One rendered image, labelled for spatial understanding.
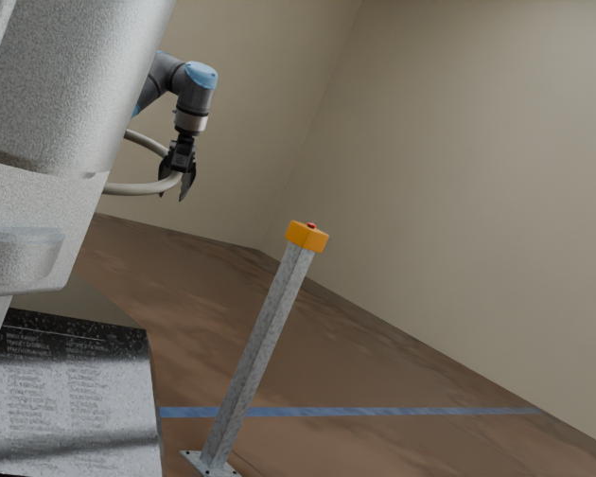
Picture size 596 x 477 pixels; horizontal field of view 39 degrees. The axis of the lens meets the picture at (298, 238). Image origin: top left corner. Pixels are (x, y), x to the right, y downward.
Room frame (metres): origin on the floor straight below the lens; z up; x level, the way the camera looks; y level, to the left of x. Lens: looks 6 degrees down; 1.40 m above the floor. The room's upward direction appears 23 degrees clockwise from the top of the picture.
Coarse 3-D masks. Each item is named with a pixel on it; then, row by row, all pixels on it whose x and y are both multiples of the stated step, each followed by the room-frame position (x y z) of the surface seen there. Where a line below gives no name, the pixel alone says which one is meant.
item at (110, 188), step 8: (128, 136) 2.47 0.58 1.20; (136, 136) 2.47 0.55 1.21; (144, 136) 2.47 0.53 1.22; (144, 144) 2.46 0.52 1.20; (152, 144) 2.45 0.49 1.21; (160, 144) 2.45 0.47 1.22; (160, 152) 2.42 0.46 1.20; (168, 176) 2.24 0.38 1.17; (176, 176) 2.25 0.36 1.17; (112, 184) 2.07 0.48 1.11; (120, 184) 2.09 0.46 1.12; (128, 184) 2.10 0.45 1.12; (136, 184) 2.12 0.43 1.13; (144, 184) 2.13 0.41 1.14; (152, 184) 2.15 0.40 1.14; (160, 184) 2.17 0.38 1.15; (168, 184) 2.20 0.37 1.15; (176, 184) 2.25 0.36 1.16; (104, 192) 2.06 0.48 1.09; (112, 192) 2.07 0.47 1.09; (120, 192) 2.08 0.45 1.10; (128, 192) 2.09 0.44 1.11; (136, 192) 2.11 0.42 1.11; (144, 192) 2.12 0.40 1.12; (152, 192) 2.15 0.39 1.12; (160, 192) 2.18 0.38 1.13
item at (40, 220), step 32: (0, 0) 0.63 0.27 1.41; (0, 32) 0.64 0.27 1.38; (0, 192) 0.71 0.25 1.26; (32, 192) 0.76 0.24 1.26; (64, 192) 0.81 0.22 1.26; (96, 192) 0.86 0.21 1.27; (0, 224) 0.73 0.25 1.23; (32, 224) 0.77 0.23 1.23; (64, 224) 0.83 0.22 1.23; (0, 256) 0.71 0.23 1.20; (32, 256) 0.75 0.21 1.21; (64, 256) 0.85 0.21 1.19; (0, 288) 0.76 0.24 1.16; (32, 288) 0.81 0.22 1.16
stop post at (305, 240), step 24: (312, 240) 3.33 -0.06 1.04; (288, 264) 3.35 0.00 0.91; (288, 288) 3.34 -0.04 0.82; (264, 312) 3.36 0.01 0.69; (288, 312) 3.38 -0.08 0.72; (264, 336) 3.33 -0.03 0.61; (240, 360) 3.38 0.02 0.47; (264, 360) 3.36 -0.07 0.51; (240, 384) 3.34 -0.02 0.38; (240, 408) 3.35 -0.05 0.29; (216, 432) 3.36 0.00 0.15; (192, 456) 3.37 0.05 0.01; (216, 456) 3.34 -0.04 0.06
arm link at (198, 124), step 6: (174, 114) 2.29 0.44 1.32; (180, 114) 2.25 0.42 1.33; (186, 114) 2.25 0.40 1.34; (174, 120) 2.27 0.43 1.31; (180, 120) 2.26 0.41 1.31; (186, 120) 2.25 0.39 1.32; (192, 120) 2.25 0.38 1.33; (198, 120) 2.26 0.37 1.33; (204, 120) 2.28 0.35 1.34; (180, 126) 2.26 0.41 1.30; (186, 126) 2.26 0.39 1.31; (192, 126) 2.26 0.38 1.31; (198, 126) 2.27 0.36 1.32; (204, 126) 2.29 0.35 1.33
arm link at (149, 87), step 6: (150, 78) 2.24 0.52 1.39; (144, 84) 2.23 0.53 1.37; (150, 84) 2.24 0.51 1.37; (156, 84) 2.25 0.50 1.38; (144, 90) 2.22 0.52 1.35; (150, 90) 2.24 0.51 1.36; (156, 90) 2.25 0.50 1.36; (144, 96) 2.22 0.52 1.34; (150, 96) 2.24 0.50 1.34; (156, 96) 2.26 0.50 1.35; (138, 102) 2.21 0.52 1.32; (144, 102) 2.23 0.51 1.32; (150, 102) 2.26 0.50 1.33; (138, 108) 2.22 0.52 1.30; (144, 108) 2.25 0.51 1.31; (132, 114) 2.21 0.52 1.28; (138, 114) 2.24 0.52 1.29
